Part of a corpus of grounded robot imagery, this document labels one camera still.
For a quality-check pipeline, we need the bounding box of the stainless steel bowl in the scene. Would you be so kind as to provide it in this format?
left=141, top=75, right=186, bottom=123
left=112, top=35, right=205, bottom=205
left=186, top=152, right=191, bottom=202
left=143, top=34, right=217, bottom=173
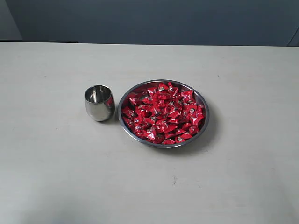
left=117, top=79, right=210, bottom=149

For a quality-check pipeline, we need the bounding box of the pile of red wrapped candies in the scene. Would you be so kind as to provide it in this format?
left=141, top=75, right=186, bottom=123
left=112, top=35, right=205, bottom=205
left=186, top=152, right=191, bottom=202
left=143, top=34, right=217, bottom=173
left=121, top=81, right=206, bottom=145

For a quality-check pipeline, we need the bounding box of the stainless steel cup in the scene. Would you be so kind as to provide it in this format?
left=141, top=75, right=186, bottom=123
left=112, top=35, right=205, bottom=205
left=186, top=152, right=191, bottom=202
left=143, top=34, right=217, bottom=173
left=84, top=85, right=115, bottom=122

